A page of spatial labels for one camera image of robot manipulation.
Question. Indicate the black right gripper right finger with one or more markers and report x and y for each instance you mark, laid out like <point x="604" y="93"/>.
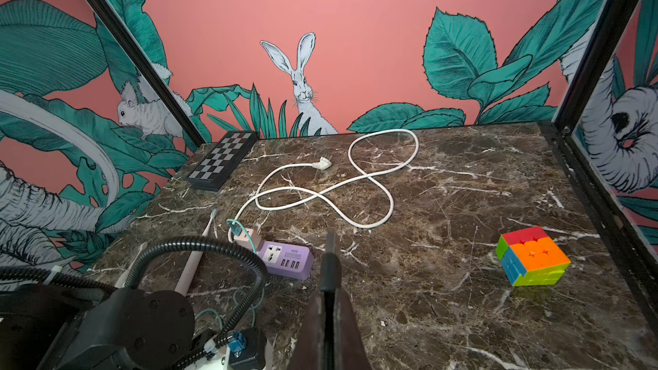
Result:
<point x="347" y="343"/>

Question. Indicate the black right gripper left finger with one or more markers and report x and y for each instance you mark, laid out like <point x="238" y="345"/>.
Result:
<point x="311" y="351"/>

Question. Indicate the pink USB wall charger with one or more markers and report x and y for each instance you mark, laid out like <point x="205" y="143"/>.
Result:
<point x="249" y="239"/>

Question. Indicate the pale pink electric toothbrush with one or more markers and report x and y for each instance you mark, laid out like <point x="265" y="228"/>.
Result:
<point x="193" y="261"/>

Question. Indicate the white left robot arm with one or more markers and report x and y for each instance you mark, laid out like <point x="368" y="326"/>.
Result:
<point x="58" y="321"/>

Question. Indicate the purple power strip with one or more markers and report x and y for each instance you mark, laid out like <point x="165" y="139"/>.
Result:
<point x="287" y="260"/>

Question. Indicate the colourful puzzle cube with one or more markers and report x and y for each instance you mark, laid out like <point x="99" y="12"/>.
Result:
<point x="530" y="257"/>

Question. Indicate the black white chessboard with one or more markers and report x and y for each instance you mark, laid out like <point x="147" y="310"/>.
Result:
<point x="218" y="165"/>

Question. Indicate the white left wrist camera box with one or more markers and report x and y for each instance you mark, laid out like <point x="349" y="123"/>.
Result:
<point x="257" y="354"/>

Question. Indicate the black left frame post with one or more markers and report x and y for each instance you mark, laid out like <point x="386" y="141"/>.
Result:
<point x="138" y="57"/>

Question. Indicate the black frame post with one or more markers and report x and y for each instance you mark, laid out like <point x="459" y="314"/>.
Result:
<point x="138" y="57"/>
<point x="611" y="23"/>

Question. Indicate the black right frame post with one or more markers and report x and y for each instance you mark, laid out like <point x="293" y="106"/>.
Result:
<point x="611" y="23"/>

